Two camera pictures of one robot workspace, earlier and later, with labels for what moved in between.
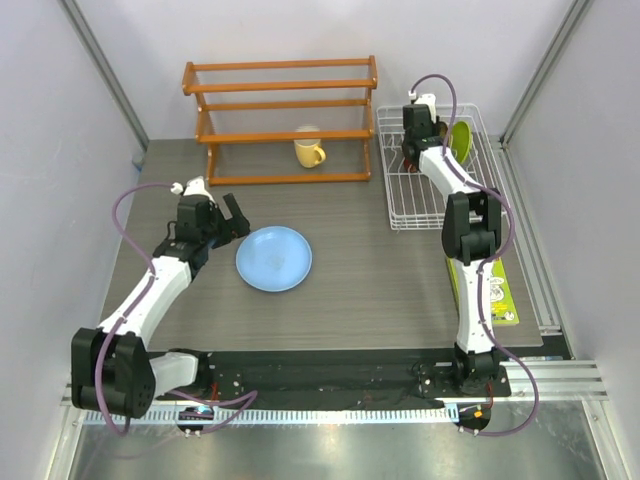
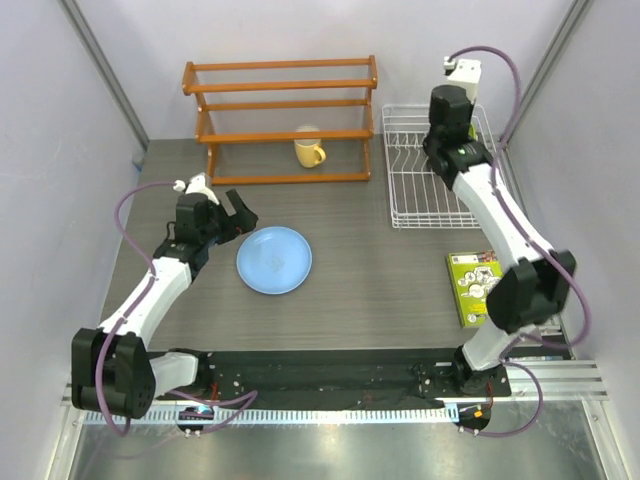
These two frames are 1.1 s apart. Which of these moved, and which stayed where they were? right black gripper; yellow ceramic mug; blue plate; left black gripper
Moved: right black gripper
Stayed: blue plate; left black gripper; yellow ceramic mug
